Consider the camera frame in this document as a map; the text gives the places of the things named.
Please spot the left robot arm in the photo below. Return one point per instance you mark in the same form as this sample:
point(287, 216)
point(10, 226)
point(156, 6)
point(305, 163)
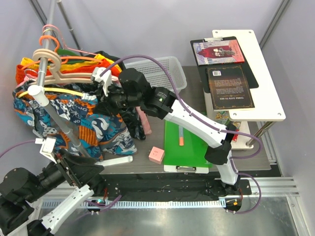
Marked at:
point(20, 188)

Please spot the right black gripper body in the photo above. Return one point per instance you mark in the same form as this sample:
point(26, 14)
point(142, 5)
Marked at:
point(115, 100)

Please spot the pink clothes hanger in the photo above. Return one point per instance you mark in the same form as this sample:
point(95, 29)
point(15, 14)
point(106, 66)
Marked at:
point(59, 34)

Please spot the colourful patterned shorts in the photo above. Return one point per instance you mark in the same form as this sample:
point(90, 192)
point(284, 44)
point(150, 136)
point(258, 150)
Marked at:
point(97, 133)

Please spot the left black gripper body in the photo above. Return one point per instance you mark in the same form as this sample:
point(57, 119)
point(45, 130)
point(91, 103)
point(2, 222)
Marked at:
point(71, 172)

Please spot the pink cube power adapter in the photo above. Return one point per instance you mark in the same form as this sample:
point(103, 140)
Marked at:
point(156, 155)

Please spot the red illustrated book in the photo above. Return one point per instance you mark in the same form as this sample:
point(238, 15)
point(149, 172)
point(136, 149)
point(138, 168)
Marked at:
point(218, 52)

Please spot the silver clothes rack pole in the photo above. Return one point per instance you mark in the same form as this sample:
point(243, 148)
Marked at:
point(49, 67)

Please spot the white perforated plastic basket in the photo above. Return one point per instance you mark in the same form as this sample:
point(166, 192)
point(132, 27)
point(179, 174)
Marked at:
point(157, 77)

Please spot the beige wooden hanger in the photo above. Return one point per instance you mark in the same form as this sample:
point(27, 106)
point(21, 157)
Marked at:
point(61, 73)

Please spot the orange clothes hanger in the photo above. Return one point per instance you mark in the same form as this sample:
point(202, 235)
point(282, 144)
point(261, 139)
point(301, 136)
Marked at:
point(55, 51)

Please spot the aluminium rail frame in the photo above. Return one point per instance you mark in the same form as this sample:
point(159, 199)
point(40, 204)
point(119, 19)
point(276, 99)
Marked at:
point(272, 209)

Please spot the green clipboard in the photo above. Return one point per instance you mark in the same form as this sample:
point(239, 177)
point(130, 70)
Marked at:
point(188, 158)

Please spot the black garment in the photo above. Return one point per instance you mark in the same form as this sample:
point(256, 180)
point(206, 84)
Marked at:
point(110, 57)

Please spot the yellow shorts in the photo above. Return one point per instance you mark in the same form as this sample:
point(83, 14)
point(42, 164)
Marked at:
point(64, 67)

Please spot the orange knitted shorts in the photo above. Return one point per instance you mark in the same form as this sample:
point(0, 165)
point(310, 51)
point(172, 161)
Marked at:
point(20, 74)

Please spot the orange marker pen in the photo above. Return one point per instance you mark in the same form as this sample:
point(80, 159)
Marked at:
point(181, 136)

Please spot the dark patterned shorts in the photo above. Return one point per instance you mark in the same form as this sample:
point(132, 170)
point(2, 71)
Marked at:
point(135, 119)

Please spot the black hardcover book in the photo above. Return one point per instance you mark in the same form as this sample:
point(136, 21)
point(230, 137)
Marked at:
point(229, 88)

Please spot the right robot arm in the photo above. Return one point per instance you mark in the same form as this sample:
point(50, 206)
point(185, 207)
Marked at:
point(135, 91)

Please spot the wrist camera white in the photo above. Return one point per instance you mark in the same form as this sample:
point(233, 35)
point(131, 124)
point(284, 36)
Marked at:
point(105, 78)
point(47, 147)

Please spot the yellow clothes hanger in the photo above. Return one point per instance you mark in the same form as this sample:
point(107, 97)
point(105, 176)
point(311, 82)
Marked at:
point(59, 91)

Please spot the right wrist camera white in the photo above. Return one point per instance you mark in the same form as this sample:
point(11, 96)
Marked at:
point(105, 78)

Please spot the black clipboard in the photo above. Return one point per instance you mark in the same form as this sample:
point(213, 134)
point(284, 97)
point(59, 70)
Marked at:
point(245, 66)

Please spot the white side table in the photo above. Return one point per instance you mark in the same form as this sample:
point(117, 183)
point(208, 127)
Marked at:
point(268, 108)

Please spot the white cable duct strip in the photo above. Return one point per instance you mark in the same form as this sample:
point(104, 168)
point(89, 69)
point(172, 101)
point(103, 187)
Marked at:
point(51, 204)

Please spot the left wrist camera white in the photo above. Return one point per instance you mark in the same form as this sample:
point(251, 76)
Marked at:
point(47, 147)

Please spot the white rack base foot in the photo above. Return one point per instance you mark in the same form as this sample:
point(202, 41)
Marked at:
point(115, 161)

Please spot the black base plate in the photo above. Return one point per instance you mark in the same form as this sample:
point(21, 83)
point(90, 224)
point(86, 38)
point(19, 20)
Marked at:
point(171, 187)

